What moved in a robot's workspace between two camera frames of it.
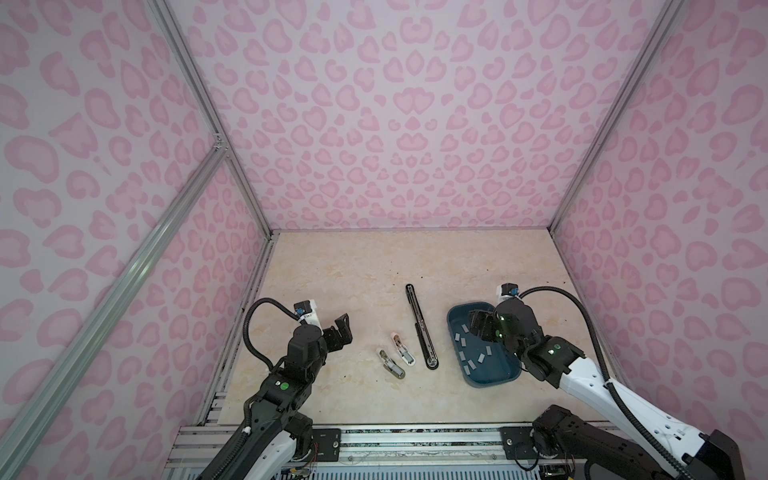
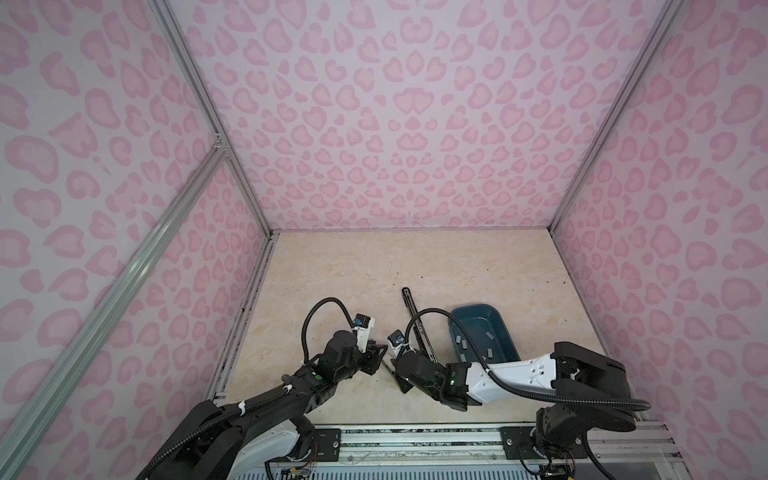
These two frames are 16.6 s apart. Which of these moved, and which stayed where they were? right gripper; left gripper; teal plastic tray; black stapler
Moved: left gripper; right gripper
Stayed: black stapler; teal plastic tray
